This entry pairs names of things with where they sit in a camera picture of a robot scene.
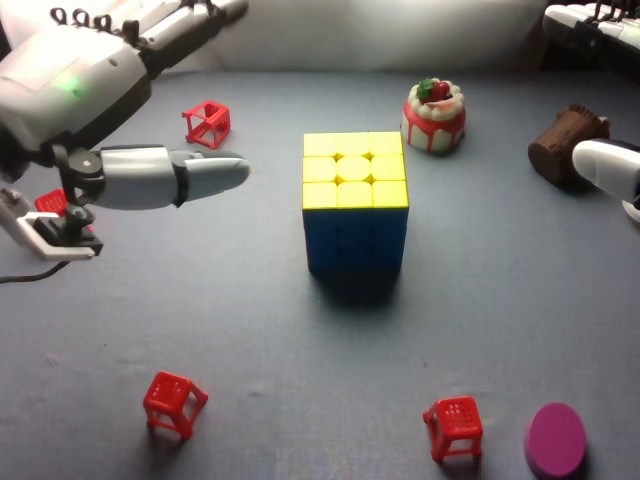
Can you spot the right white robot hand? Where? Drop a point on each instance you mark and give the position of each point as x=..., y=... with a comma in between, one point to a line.
x=607, y=162

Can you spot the toy strawberry cake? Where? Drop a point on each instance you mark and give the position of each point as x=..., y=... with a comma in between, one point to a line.
x=432, y=125

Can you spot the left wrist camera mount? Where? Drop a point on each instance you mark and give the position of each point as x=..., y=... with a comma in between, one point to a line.
x=50, y=247

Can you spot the purple round disc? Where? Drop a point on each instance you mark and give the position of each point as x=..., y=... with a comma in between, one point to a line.
x=556, y=440

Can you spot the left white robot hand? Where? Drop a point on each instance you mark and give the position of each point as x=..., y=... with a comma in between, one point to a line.
x=60, y=90

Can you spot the grey table cloth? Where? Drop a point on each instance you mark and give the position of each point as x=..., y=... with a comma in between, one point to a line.
x=250, y=325

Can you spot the red toy stool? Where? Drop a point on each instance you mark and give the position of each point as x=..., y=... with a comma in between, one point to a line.
x=457, y=417
x=167, y=395
x=50, y=200
x=206, y=122

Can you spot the Rubik's cube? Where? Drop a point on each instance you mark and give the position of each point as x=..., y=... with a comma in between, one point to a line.
x=355, y=200

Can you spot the brown toy tree stump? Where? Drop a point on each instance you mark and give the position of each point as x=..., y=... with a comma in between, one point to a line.
x=555, y=150

